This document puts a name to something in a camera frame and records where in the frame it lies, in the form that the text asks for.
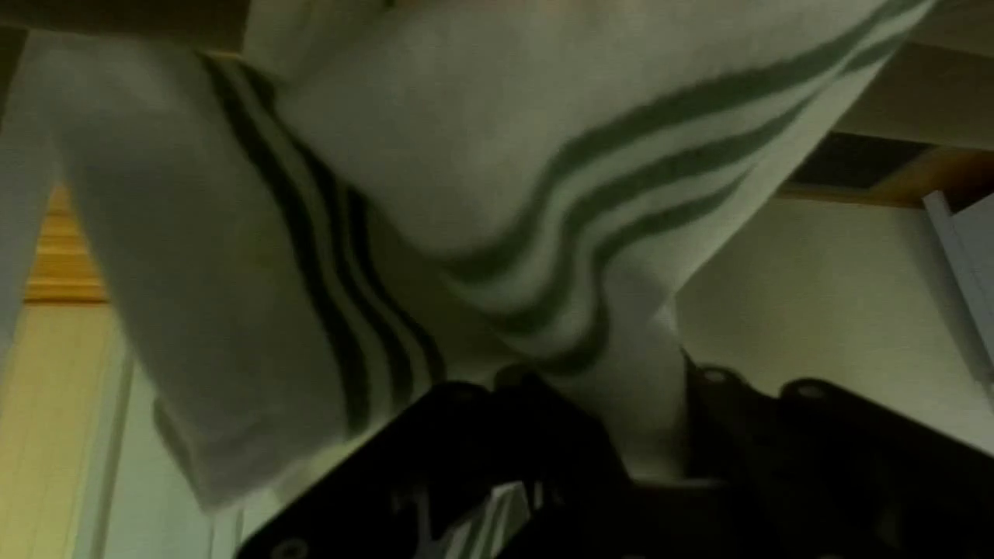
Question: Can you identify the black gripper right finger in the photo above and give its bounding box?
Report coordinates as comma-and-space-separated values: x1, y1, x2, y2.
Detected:
629, 357, 994, 559

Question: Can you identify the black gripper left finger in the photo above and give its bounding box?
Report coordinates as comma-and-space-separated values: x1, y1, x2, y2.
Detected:
235, 361, 629, 559

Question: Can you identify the white green striped towel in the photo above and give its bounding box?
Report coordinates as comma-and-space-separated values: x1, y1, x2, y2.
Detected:
0, 0, 940, 516

